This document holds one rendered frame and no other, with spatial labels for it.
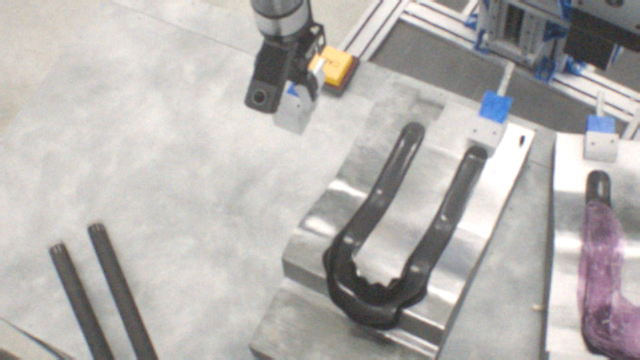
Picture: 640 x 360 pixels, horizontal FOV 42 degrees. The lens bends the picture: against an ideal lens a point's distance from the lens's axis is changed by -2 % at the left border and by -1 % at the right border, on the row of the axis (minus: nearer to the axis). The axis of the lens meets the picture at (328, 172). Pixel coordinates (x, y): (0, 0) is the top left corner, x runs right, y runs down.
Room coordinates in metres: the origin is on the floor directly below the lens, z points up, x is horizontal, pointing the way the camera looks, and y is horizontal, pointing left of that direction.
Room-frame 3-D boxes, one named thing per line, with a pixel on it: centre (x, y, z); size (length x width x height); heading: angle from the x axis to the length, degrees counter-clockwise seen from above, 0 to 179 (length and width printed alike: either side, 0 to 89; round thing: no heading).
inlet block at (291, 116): (0.76, 0.01, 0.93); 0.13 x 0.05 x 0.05; 144
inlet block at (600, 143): (0.64, -0.46, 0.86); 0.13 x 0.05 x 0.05; 161
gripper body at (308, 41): (0.75, 0.02, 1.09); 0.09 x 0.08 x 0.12; 144
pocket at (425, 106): (0.72, -0.18, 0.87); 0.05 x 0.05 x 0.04; 54
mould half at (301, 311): (0.51, -0.09, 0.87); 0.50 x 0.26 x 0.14; 144
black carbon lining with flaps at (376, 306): (0.52, -0.10, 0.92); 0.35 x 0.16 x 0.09; 144
